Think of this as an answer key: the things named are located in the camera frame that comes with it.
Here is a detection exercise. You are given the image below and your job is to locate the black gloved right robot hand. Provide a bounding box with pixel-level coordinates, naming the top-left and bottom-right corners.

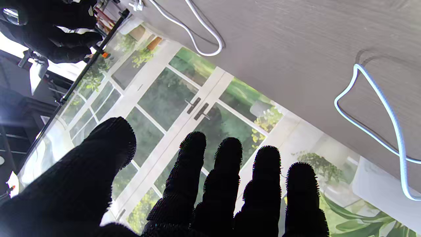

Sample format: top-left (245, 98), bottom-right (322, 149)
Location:
top-left (0, 0), bottom-right (103, 65)

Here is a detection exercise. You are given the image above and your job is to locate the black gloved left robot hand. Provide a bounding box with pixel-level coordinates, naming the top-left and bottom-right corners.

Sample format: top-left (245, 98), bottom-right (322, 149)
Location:
top-left (0, 117), bottom-right (330, 237)

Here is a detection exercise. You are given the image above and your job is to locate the light blue braided USB cable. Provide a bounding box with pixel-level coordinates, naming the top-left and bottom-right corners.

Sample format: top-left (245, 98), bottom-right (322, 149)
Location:
top-left (334, 64), bottom-right (421, 201)

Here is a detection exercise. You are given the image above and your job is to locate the black stand pole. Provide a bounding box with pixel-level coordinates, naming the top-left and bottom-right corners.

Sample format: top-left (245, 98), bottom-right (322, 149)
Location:
top-left (59, 9), bottom-right (131, 103)

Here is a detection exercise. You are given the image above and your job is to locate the printed garden window backdrop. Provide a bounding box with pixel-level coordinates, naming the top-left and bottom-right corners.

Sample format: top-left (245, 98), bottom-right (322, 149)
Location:
top-left (16, 20), bottom-right (421, 237)

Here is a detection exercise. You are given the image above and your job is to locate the white power strip with cord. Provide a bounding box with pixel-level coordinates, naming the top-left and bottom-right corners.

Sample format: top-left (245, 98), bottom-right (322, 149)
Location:
top-left (128, 0), bottom-right (225, 57)

